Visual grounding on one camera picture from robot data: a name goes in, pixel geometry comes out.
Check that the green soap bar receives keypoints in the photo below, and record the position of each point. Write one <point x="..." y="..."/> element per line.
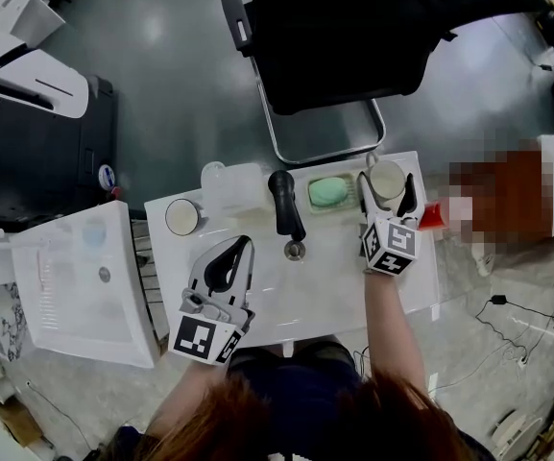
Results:
<point x="328" y="191"/>

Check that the white sink counter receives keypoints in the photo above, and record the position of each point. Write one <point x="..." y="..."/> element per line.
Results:
<point x="334" y="286"/>

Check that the brown cardboard box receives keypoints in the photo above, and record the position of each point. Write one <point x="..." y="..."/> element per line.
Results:
<point x="15" y="423"/>

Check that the marble patterned slab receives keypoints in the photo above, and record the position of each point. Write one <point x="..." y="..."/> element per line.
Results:
<point x="10" y="324"/>

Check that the clear plastic container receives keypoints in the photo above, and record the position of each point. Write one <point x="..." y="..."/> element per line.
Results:
<point x="233" y="187"/>

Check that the metal sink drain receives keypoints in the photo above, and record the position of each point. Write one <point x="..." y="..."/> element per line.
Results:
<point x="295" y="249"/>

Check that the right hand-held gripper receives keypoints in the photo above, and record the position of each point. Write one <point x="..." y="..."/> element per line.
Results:
<point x="392" y="245"/>

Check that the person's right forearm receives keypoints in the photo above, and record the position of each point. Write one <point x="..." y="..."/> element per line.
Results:
<point x="394" y="324"/>

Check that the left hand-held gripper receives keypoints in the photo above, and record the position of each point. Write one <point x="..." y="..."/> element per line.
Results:
<point x="195" y="336"/>

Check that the wooden rack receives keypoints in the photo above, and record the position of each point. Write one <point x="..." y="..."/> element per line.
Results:
<point x="545" y="430"/>

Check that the black and white printer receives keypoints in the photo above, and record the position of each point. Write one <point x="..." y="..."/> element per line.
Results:
<point x="31" y="152"/>

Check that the person's dark clothing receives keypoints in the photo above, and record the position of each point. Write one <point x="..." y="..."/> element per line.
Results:
<point x="300" y="392"/>

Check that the red cup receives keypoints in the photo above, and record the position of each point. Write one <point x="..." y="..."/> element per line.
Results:
<point x="432" y="215"/>

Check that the white machine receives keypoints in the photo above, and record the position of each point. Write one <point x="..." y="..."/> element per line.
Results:
<point x="22" y="17"/>

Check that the white mug item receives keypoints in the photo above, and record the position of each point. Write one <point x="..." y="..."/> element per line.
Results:
<point x="387" y="180"/>

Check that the black office chair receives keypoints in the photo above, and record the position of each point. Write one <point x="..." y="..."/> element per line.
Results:
<point x="344" y="41"/>

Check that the round dark-rimmed cup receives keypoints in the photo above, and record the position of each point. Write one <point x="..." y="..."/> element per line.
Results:
<point x="182" y="217"/>

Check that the person's left forearm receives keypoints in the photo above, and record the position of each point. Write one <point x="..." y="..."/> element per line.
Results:
<point x="187" y="396"/>

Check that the black faucet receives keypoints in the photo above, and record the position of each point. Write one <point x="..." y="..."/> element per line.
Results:
<point x="286" y="204"/>

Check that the white sink basin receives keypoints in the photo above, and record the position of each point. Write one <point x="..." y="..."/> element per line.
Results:
<point x="84" y="300"/>

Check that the pale green soap dish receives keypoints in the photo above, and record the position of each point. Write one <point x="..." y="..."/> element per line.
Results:
<point x="352" y="195"/>

